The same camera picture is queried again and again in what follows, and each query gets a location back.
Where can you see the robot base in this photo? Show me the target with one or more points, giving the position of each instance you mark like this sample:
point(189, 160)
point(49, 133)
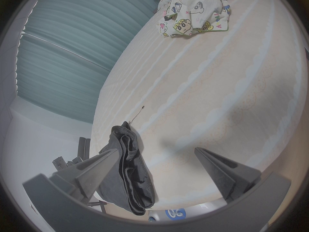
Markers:
point(176, 213)

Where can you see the blue-green curtain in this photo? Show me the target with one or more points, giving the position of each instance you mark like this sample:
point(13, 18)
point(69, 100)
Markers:
point(96, 16)
point(62, 81)

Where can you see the white printed garment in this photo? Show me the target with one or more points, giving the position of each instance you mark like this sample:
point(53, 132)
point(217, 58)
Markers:
point(198, 11)

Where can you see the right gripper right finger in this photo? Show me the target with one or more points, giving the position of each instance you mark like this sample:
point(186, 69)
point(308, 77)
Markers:
point(231, 173)

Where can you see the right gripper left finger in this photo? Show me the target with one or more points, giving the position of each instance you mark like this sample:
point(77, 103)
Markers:
point(89, 175)

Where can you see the bed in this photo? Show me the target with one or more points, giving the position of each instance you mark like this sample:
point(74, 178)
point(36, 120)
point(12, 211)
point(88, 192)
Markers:
point(229, 93)

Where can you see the black T-shirt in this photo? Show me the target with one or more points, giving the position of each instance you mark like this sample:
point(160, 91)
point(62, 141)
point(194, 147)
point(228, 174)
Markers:
point(130, 177)

